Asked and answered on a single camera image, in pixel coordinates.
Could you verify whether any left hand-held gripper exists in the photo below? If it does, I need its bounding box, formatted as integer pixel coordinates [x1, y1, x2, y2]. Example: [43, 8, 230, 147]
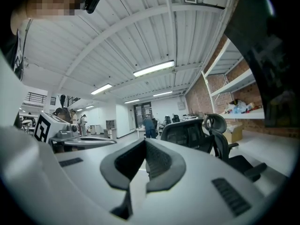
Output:
[34, 112, 117, 153]

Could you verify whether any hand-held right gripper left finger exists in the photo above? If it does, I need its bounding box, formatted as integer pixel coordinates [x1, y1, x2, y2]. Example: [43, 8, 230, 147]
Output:
[56, 138, 146, 222]

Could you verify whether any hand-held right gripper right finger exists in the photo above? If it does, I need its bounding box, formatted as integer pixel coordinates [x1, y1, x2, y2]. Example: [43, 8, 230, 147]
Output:
[138, 138, 268, 225]

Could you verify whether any black double door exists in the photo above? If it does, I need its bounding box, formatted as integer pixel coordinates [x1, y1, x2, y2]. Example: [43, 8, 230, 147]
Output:
[133, 101, 152, 130]

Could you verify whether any cardboard box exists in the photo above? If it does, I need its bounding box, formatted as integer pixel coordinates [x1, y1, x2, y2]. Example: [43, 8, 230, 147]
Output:
[222, 122, 244, 144]

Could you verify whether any black metal railing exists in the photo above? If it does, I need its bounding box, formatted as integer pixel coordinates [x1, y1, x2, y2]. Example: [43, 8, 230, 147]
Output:
[25, 91, 57, 105]

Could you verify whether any long white workbench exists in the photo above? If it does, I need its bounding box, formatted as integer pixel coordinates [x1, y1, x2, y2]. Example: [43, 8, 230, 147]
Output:
[225, 129, 300, 175]

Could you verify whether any pile of colourful packets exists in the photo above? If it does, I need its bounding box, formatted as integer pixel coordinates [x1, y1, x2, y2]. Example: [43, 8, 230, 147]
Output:
[225, 99, 263, 115]

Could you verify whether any white metal shelving rack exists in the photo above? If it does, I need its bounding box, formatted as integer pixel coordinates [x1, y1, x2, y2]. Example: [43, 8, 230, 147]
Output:
[201, 38, 265, 120]

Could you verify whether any person's black shirt torso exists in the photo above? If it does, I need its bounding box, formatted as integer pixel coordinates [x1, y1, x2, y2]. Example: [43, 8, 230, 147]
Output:
[0, 15, 26, 82]

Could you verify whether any person's face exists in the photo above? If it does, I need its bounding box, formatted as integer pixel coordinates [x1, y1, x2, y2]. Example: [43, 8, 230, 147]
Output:
[10, 0, 87, 36]

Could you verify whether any black head-worn camera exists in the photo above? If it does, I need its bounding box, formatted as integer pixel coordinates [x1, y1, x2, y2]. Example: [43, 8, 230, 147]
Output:
[84, 0, 103, 15]

